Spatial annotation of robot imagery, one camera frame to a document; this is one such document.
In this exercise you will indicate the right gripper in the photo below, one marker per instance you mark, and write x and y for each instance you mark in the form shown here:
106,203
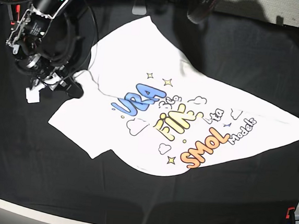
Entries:
55,82

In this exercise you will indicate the white printed t-shirt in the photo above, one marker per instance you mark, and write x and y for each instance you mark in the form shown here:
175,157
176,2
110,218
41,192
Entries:
144,100

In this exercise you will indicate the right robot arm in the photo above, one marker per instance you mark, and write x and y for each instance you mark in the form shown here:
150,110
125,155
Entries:
45,69

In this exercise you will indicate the red black clamp far left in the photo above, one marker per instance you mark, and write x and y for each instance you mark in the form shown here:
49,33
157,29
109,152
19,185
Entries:
14,12

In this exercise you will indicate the black table cloth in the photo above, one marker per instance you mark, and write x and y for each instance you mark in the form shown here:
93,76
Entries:
42,169

